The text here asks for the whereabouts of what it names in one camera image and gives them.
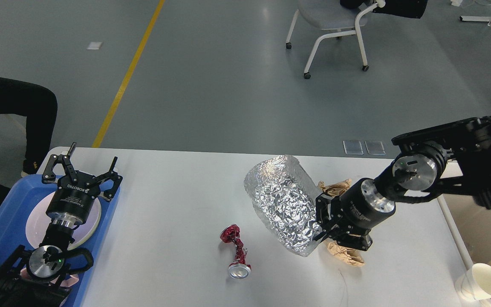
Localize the walking person black sneakers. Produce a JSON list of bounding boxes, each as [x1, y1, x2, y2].
[[340, 0, 428, 19]]

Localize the beige plastic bin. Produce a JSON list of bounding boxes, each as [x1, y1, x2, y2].
[[435, 160, 491, 305]]

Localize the grey white office chair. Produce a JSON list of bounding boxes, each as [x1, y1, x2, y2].
[[285, 0, 387, 80]]

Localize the crumpled brown paper lower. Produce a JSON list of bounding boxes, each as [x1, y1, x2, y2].
[[324, 240, 365, 267]]

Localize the pink plate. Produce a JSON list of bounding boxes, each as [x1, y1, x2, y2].
[[25, 192, 101, 249]]

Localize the crushed red can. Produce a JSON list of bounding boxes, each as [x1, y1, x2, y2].
[[220, 224, 251, 280]]

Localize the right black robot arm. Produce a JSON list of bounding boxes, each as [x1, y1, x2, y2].
[[312, 116, 491, 251]]

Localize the blue plastic tray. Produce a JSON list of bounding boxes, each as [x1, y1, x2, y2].
[[0, 175, 121, 307]]

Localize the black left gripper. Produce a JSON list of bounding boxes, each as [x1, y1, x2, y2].
[[42, 142, 124, 226]]

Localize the crumpled brown paper upper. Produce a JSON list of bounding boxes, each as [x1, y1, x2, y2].
[[317, 179, 352, 197]]

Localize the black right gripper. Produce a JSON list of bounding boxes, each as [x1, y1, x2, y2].
[[315, 178, 396, 251]]

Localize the person in black left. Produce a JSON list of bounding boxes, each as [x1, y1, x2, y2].
[[0, 74, 58, 210]]

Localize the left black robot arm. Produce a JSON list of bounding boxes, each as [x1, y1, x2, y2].
[[0, 143, 123, 307]]

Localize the white paper cup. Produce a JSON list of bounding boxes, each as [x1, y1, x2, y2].
[[454, 264, 491, 301]]

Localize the large silver foil bag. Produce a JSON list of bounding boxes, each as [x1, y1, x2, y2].
[[243, 155, 322, 257]]

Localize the crumpled brown paper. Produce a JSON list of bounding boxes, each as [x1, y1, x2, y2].
[[324, 240, 365, 267], [317, 179, 352, 197]]

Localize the white desk leg base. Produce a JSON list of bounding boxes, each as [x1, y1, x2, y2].
[[460, 0, 491, 27]]

